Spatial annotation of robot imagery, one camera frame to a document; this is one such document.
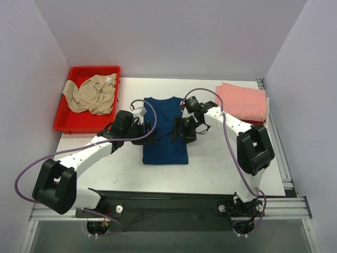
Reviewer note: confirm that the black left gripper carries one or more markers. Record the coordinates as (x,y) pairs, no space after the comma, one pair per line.
(144,133)

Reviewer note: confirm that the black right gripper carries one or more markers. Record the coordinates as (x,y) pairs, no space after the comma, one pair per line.
(184,127)

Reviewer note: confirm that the blue t-shirt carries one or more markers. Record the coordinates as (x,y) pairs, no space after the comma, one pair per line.
(163,151)

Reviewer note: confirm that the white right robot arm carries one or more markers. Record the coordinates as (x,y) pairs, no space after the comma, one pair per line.
(249,145)

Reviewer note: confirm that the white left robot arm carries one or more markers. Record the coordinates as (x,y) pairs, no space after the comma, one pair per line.
(56,185)

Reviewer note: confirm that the beige t-shirt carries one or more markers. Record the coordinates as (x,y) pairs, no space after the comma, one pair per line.
(95,95)

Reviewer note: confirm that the folded pink t-shirt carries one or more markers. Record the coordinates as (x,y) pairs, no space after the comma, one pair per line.
(243,103)

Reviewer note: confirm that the folded red t-shirt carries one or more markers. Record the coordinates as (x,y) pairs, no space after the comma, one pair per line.
(254,122)

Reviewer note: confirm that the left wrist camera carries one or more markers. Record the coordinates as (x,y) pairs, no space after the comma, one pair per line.
(139,112)

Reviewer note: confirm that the aluminium frame rail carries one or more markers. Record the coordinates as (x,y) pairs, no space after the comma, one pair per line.
(211,169)

